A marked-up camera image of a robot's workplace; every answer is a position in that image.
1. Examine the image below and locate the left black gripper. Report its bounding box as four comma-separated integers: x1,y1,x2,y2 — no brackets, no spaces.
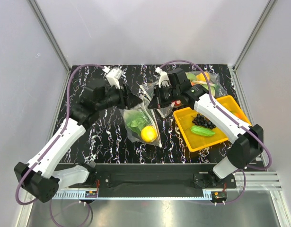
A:
97,82,143,111

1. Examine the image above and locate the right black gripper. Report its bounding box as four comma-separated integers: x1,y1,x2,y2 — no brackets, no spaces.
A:
148,84,180,110

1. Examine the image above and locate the clear zip bag with mushroom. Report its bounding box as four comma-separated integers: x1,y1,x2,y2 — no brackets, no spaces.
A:
138,80,181,119

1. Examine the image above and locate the green fake bok choy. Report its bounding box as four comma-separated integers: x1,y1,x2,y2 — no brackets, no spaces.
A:
123,109,151,130

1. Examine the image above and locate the clear zip bag with lemon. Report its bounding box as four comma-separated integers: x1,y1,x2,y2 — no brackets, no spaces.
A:
121,95,162,147

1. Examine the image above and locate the yellow fake lemon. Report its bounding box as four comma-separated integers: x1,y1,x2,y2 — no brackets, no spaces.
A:
141,125,157,143

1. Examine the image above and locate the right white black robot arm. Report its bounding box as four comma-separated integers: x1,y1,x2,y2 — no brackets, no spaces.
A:
148,68,264,188

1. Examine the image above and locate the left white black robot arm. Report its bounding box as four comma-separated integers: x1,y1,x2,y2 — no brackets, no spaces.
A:
14,79,142,205

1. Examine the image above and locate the black fake grape bunch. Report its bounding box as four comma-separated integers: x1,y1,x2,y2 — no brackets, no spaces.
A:
192,113,216,130

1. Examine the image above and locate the green fake bitter gourd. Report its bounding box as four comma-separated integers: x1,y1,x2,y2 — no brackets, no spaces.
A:
190,125,215,137

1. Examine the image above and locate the clear bag of fake fruit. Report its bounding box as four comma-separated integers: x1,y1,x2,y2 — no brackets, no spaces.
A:
184,70,226,97

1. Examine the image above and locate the black marble pattern mat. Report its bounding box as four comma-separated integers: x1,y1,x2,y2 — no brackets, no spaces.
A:
60,65,231,164

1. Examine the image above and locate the yellow plastic tray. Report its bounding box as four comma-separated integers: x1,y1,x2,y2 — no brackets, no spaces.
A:
173,95,251,152

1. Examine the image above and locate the left small connector board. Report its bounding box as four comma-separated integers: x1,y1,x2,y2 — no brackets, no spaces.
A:
85,190,98,198

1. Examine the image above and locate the small connector board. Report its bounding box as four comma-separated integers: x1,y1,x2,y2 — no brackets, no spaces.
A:
85,190,98,198
212,191,227,201

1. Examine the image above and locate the right small connector board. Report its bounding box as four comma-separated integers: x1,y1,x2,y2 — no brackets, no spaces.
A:
212,191,227,201

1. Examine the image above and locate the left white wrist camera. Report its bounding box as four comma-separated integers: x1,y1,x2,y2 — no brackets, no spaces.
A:
103,66,123,89

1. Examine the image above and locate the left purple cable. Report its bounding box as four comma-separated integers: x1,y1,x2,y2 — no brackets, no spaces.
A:
15,63,108,226

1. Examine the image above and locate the purple cable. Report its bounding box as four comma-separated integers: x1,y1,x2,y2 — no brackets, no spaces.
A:
15,63,108,226
159,59,273,205

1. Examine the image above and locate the slotted white cable duct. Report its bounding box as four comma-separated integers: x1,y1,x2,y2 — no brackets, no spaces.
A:
53,188,212,201

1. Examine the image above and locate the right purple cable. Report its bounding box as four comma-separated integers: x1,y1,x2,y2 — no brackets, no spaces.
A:
159,59,273,205

